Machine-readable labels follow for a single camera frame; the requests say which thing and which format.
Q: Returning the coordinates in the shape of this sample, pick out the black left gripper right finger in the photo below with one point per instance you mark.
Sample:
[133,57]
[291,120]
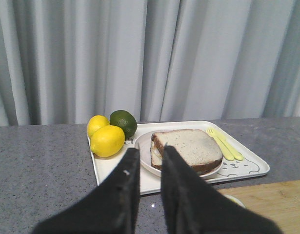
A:
[192,206]

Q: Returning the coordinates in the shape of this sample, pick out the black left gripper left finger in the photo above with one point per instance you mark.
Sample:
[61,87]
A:
[111,208]

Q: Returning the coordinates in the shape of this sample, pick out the white bread slice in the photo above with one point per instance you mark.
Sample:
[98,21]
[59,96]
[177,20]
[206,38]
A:
[195,146]

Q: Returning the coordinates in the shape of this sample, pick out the white round plate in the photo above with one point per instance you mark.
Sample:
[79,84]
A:
[143,143]

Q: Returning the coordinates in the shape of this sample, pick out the bottom bread slice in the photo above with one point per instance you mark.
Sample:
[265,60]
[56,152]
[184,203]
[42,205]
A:
[156,163]

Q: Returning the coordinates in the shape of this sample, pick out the white bear print tray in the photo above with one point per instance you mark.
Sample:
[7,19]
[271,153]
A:
[251,166]

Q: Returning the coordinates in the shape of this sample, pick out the lemon slice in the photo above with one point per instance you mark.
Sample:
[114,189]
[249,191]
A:
[234,199]

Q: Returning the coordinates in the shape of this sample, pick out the yellow plastic fork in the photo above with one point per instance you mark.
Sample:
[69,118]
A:
[226,153]

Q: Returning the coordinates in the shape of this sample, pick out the yellow lemon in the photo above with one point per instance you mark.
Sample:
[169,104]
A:
[95,123]
[107,141]

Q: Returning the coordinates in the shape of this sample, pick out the yellow plastic knife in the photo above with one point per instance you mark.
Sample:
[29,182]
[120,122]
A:
[237,155]

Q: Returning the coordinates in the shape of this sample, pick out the green lime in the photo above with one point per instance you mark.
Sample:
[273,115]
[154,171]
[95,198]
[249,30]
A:
[125,121]

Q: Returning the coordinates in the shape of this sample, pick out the wooden cutting board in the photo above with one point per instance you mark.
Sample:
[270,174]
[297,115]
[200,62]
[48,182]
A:
[279,202]

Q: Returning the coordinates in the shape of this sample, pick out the grey pleated curtain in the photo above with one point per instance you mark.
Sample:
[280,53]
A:
[64,61]

